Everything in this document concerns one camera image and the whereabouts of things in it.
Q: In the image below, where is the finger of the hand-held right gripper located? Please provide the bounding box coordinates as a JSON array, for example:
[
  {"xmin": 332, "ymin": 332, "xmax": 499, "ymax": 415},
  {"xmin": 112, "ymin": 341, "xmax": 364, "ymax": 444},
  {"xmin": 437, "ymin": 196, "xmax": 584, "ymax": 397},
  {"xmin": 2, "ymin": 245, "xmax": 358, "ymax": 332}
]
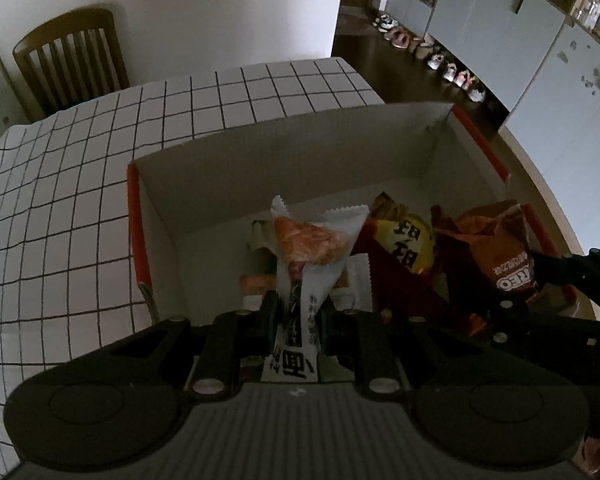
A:
[
  {"xmin": 481, "ymin": 296, "xmax": 600, "ymax": 357},
  {"xmin": 527, "ymin": 247, "xmax": 600, "ymax": 307}
]

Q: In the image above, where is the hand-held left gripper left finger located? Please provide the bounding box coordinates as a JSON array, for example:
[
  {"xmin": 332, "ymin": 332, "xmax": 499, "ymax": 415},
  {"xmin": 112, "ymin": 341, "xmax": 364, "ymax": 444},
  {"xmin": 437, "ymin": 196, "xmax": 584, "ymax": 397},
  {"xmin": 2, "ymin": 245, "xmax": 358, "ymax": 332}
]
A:
[{"xmin": 111, "ymin": 292, "xmax": 281, "ymax": 398}]

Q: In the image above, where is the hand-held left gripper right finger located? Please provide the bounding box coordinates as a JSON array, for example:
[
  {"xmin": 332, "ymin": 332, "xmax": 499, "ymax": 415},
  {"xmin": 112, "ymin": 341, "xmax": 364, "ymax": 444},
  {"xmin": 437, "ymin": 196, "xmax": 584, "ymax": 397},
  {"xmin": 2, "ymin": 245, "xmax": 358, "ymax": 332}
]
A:
[{"xmin": 320, "ymin": 303, "xmax": 502, "ymax": 397}]

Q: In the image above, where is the white snack packet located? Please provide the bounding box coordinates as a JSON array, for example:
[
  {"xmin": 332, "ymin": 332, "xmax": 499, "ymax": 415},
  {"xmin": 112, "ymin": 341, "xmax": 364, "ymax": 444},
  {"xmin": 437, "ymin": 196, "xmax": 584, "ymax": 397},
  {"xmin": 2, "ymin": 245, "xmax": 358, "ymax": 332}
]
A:
[{"xmin": 347, "ymin": 254, "xmax": 371, "ymax": 312}]

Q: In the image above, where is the brown chip bag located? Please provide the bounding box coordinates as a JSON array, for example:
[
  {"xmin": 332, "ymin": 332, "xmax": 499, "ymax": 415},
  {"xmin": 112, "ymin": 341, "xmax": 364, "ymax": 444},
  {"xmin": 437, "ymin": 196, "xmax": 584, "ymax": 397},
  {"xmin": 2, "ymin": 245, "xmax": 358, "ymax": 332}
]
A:
[{"xmin": 430, "ymin": 199, "xmax": 551, "ymax": 307}]

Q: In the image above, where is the red chip bag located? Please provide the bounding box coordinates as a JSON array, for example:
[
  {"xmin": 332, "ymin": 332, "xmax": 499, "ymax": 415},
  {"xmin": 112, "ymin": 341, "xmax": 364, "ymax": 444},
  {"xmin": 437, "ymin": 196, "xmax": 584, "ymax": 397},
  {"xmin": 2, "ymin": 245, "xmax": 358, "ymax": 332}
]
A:
[{"xmin": 352, "ymin": 232, "xmax": 461, "ymax": 322}]

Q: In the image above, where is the white croissant packet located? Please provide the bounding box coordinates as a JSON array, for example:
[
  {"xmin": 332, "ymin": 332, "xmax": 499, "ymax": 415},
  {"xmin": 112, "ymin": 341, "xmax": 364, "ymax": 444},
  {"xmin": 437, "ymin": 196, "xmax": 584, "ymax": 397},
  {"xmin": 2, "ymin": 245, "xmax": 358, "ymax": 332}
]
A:
[{"xmin": 260, "ymin": 195, "xmax": 371, "ymax": 386}]

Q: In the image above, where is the yellow chip bag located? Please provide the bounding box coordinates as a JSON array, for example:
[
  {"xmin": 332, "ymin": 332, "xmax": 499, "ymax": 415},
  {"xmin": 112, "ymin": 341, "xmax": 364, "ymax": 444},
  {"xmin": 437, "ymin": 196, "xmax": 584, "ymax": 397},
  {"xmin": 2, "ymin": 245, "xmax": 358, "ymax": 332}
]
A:
[{"xmin": 370, "ymin": 192, "xmax": 439, "ymax": 276}]

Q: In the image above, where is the red cardboard box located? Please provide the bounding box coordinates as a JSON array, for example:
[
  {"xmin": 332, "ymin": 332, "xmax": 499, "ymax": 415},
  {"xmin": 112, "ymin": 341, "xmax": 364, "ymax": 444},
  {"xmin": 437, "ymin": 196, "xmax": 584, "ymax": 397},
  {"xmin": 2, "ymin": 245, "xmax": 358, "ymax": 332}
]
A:
[{"xmin": 126, "ymin": 101, "xmax": 582, "ymax": 347}]

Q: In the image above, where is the white tall cupboard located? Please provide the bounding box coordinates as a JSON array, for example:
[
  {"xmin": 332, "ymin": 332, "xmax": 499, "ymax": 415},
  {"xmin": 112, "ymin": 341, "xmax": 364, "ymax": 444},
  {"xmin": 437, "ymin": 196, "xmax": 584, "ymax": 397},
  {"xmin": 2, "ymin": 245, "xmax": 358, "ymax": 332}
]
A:
[{"xmin": 499, "ymin": 22, "xmax": 600, "ymax": 202}]

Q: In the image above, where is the checked white tablecloth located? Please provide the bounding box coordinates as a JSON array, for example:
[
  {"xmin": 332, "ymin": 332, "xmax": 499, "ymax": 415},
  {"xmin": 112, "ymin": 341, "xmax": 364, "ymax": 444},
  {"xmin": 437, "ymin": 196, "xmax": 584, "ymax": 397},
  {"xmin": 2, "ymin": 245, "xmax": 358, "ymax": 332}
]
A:
[{"xmin": 0, "ymin": 57, "xmax": 600, "ymax": 480}]

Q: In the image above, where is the row of shoes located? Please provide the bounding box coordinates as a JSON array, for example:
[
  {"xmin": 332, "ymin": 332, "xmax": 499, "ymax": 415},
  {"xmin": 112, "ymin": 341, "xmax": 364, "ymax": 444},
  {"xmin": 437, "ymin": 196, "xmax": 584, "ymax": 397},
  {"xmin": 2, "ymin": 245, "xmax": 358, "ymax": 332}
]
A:
[{"xmin": 372, "ymin": 12, "xmax": 487, "ymax": 104}]

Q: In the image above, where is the row of glass jars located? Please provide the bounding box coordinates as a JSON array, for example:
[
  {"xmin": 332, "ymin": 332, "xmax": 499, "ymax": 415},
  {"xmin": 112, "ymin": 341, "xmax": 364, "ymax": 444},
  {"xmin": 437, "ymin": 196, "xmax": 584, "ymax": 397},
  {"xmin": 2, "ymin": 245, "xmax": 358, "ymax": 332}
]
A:
[{"xmin": 572, "ymin": 0, "xmax": 600, "ymax": 49}]

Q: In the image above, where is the white low cupboard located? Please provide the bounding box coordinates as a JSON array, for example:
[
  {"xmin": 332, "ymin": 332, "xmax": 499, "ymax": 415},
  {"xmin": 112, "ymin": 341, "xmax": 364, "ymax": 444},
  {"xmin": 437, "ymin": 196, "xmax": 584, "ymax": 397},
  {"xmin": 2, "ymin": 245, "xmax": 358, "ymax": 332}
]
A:
[{"xmin": 425, "ymin": 0, "xmax": 567, "ymax": 112}]

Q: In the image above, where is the white bench cupboard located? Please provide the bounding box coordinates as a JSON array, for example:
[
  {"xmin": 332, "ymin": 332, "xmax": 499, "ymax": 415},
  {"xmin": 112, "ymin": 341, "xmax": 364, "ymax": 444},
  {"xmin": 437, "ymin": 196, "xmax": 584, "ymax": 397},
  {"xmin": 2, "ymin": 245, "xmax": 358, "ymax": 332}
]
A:
[{"xmin": 385, "ymin": 0, "xmax": 439, "ymax": 24}]

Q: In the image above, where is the patterned door rug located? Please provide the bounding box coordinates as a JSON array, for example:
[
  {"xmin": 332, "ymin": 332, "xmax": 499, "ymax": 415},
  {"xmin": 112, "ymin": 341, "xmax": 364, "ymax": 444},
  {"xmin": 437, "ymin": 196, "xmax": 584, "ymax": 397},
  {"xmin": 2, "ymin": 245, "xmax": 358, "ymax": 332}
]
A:
[{"xmin": 337, "ymin": 10, "xmax": 382, "ymax": 37}]

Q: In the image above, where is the dark wooden chair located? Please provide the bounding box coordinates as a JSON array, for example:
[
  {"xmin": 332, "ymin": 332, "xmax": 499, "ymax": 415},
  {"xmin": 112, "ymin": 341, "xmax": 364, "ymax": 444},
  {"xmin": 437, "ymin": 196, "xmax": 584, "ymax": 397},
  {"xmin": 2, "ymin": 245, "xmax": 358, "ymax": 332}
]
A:
[{"xmin": 12, "ymin": 5, "xmax": 131, "ymax": 122}]

